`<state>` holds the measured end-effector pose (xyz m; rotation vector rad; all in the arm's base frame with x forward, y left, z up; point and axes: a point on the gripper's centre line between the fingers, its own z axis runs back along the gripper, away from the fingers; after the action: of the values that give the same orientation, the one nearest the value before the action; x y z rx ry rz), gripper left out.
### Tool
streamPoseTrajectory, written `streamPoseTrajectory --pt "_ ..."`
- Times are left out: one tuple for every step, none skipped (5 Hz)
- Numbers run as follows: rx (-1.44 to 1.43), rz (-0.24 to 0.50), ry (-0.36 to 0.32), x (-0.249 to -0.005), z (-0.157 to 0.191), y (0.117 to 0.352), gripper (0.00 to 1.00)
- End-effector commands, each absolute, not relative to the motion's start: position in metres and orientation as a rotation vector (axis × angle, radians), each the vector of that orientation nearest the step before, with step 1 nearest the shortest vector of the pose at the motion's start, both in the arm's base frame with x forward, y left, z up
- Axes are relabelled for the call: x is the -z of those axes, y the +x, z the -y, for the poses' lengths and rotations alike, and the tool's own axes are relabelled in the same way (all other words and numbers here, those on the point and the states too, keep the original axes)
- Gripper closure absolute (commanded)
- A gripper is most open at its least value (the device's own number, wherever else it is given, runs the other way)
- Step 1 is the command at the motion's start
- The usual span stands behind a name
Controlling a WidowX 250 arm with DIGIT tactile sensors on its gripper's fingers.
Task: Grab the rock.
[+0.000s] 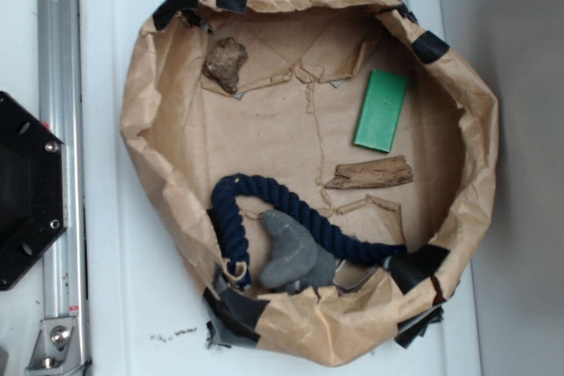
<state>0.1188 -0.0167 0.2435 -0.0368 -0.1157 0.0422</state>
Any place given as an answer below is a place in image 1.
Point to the white plastic tray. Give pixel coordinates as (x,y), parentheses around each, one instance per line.
(146,315)

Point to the aluminium extrusion rail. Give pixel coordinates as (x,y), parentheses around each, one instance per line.
(64,263)

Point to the metal corner bracket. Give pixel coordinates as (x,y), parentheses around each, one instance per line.
(56,351)

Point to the brown paper bag tray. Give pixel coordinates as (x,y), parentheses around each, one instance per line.
(212,163)

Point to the brown wood piece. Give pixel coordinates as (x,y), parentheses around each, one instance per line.
(381,173)

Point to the green rectangular block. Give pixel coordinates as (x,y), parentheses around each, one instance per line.
(381,110)

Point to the brown rough rock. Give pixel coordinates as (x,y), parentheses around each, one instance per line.
(224,62)

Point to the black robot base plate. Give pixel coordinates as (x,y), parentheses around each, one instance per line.
(32,194)

